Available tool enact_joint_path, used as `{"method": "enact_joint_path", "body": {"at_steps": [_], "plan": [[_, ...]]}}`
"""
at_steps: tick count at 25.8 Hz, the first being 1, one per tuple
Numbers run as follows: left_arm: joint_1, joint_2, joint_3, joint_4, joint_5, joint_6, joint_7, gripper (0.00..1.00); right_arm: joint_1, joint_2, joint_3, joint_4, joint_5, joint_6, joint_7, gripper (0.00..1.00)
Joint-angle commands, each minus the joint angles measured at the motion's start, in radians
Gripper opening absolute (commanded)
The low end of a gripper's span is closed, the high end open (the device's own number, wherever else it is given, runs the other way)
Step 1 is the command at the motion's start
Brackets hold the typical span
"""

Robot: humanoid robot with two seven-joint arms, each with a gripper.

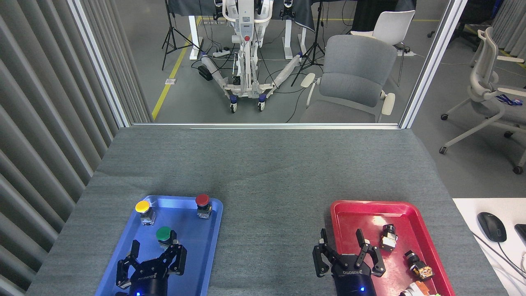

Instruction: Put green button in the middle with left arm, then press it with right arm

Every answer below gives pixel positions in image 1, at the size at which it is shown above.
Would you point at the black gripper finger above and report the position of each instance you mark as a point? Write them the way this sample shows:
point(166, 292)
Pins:
point(321, 259)
point(176, 259)
point(123, 269)
point(372, 259)

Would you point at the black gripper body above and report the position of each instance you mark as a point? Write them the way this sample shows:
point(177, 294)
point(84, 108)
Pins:
point(353, 281)
point(150, 283)

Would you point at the green push button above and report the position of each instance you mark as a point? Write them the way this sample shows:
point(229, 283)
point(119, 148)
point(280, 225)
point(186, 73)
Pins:
point(163, 233)

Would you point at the yellow push button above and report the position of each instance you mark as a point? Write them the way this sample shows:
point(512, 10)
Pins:
point(142, 206)

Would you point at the red push button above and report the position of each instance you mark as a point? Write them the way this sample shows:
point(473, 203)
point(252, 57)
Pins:
point(202, 200)

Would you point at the blue plastic tray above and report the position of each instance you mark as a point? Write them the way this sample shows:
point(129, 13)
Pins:
point(193, 255)

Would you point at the red plastic tray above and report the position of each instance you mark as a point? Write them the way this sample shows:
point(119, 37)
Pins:
point(349, 213)

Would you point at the black computer mouse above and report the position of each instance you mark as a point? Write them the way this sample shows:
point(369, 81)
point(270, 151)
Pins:
point(492, 227)

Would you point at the black keyboard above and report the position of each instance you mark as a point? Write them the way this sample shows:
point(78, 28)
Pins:
point(522, 233)

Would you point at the metal floor outlet plate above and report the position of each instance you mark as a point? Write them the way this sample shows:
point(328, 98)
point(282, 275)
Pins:
point(170, 81)

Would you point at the black power adapter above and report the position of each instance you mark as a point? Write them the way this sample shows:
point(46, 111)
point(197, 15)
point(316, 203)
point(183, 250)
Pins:
point(204, 73)

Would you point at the grey office chair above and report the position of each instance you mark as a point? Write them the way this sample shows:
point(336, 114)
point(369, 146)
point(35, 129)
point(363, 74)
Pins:
point(355, 61)

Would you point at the white mesh office chair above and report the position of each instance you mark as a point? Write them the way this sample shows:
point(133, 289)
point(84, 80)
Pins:
point(487, 96)

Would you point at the white power strip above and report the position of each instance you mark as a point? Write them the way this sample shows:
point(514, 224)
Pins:
point(406, 52)
point(220, 52)

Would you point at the white desk leg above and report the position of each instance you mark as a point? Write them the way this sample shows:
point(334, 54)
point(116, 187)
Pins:
point(194, 37)
point(288, 39)

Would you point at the black tripod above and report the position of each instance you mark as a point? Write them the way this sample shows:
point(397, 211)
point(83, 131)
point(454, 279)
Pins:
point(169, 24)
point(317, 33)

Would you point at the white plastic chair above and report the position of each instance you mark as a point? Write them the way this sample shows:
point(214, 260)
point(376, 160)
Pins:
point(392, 24)

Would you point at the white stand on wheels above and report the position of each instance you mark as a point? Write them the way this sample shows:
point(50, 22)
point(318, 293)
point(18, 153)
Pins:
point(246, 24)

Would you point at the black and silver switch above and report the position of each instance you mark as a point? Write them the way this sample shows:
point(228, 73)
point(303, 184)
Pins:
point(388, 238)

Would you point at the black and orange switch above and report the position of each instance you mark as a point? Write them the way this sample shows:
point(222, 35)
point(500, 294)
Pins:
point(419, 266)

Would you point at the orange and white switch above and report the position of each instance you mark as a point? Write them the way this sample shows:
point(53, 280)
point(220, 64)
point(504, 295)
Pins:
point(416, 290)

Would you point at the silver horizontal rail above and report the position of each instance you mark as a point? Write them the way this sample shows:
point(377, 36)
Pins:
point(267, 126)

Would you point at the silver post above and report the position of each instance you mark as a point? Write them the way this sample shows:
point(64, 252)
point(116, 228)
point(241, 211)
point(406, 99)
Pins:
point(100, 65)
point(433, 61)

